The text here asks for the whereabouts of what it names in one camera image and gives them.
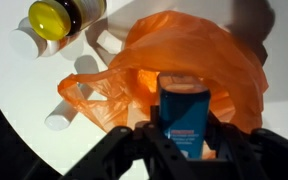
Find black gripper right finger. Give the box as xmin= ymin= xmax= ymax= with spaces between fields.
xmin=205 ymin=109 xmax=228 ymax=153

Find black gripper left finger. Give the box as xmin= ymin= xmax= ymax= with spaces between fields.
xmin=148 ymin=104 xmax=163 ymax=141

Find blue mentos packet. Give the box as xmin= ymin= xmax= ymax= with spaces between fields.
xmin=156 ymin=72 xmax=213 ymax=160

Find orange plastic bag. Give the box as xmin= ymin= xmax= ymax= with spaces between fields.
xmin=57 ymin=9 xmax=270 ymax=135

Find dark bottle with yellow lid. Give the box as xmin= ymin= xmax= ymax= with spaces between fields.
xmin=27 ymin=0 xmax=108 ymax=42

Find pale bottle with white lid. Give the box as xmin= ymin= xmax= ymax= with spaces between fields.
xmin=9 ymin=17 xmax=70 ymax=61

